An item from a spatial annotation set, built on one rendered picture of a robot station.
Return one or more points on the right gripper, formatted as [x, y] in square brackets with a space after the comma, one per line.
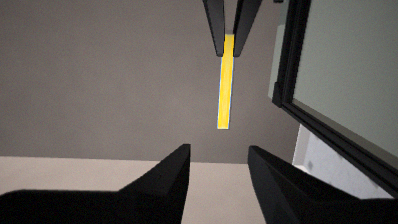
[246, 12]

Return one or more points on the yellow strip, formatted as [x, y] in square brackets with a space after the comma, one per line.
[226, 73]

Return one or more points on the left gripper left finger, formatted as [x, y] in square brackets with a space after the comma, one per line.
[163, 199]

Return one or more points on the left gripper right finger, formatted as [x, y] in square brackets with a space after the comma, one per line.
[288, 195]

